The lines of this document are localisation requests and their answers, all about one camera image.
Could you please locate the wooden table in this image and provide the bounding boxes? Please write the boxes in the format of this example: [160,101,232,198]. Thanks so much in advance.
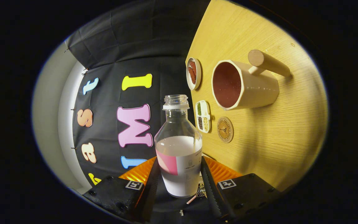
[185,0,328,192]

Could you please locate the round white plate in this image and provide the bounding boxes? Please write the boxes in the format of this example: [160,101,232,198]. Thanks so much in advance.
[186,57,202,91]

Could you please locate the round cork coaster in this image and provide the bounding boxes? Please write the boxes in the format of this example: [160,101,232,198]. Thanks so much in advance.
[217,117,234,143]

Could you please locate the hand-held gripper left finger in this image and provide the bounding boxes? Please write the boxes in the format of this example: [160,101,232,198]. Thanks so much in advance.
[83,156,161,223]

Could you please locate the black backdrop cloth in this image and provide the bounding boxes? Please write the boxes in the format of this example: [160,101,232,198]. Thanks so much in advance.
[64,0,212,220]

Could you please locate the cream cup with wooden handle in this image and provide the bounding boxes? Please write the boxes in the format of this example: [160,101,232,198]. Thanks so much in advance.
[212,49,291,111]

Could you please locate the white divided bean dish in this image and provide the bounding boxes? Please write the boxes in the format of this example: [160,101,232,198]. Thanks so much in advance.
[195,100,211,133]

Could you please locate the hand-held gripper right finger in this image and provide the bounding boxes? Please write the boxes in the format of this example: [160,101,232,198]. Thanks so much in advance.
[200,156,282,222]

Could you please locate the clear plastic juice bottle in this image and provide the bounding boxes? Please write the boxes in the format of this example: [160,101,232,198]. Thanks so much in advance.
[154,95,203,198]

